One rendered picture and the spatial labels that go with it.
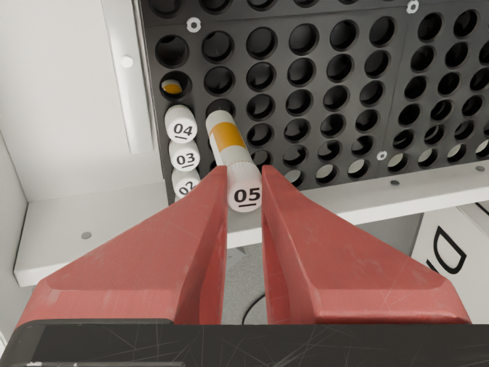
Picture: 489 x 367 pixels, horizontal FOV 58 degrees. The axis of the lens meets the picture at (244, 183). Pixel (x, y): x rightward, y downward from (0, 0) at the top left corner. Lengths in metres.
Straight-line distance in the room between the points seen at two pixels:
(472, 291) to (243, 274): 1.29
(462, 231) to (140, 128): 0.26
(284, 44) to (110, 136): 0.12
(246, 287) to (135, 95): 1.48
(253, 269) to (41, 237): 1.40
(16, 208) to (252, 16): 0.17
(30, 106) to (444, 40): 0.21
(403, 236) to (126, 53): 0.35
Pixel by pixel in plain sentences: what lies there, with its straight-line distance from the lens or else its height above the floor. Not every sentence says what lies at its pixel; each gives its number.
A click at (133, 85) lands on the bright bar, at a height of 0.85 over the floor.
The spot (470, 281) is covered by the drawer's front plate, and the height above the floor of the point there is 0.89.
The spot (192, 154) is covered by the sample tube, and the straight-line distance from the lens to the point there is 0.19.
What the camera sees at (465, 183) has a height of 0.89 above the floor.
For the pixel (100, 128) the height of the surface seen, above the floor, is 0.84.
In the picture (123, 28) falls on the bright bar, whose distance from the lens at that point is 0.23.
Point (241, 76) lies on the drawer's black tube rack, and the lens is 0.19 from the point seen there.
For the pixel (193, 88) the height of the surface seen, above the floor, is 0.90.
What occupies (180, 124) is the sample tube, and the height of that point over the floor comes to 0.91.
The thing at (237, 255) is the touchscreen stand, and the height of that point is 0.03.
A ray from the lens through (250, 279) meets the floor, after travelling 1.67.
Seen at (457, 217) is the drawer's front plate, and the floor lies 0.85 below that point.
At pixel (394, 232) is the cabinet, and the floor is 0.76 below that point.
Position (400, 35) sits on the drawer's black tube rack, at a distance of 0.21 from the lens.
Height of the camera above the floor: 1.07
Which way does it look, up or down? 52 degrees down
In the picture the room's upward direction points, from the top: 156 degrees clockwise
